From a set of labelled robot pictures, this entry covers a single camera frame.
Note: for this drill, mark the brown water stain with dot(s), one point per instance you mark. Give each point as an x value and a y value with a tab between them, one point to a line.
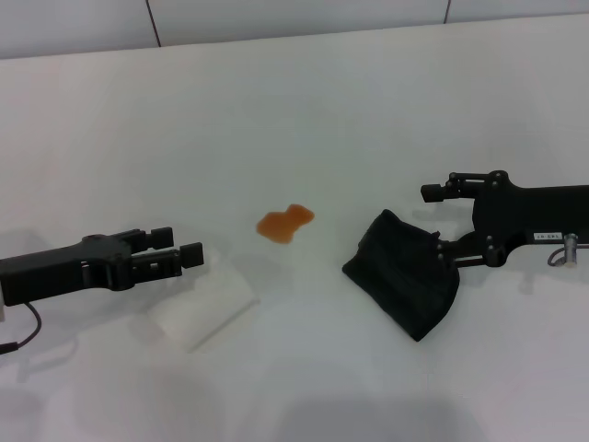
280	228

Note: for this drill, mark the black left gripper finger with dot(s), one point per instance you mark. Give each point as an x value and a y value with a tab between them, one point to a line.
161	238
191	255

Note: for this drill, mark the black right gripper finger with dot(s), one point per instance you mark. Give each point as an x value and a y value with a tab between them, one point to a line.
432	193
469	246

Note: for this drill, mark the dark blue rag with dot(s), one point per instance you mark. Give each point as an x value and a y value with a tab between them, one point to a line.
400	276

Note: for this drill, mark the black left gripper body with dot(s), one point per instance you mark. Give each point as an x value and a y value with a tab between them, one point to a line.
55	269

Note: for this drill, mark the white paper cup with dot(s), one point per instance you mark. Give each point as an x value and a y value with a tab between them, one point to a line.
207	308

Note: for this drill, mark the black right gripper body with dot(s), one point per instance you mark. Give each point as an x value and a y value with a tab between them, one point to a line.
529	214

